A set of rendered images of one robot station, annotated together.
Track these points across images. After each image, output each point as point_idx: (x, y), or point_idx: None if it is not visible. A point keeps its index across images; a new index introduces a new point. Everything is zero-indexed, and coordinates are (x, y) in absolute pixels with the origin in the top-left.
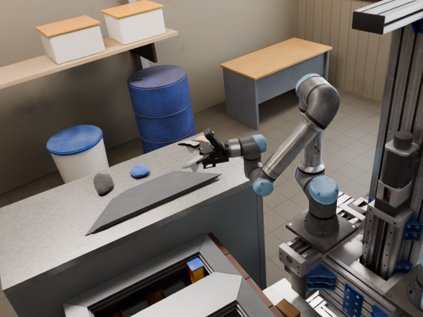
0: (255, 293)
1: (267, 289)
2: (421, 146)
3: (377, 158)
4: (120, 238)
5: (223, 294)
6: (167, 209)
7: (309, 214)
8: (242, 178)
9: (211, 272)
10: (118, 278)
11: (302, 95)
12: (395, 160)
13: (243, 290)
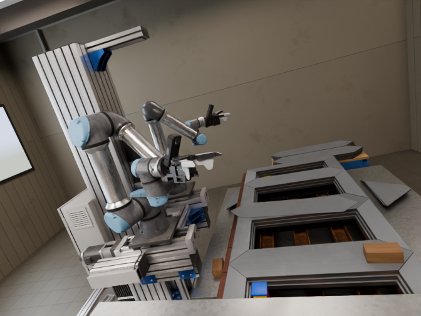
0: (232, 248)
1: (212, 296)
2: None
3: (121, 162)
4: (342, 296)
5: (254, 256)
6: (245, 311)
7: (158, 217)
8: (119, 310)
9: (248, 284)
10: None
11: (101, 125)
12: None
13: (239, 252)
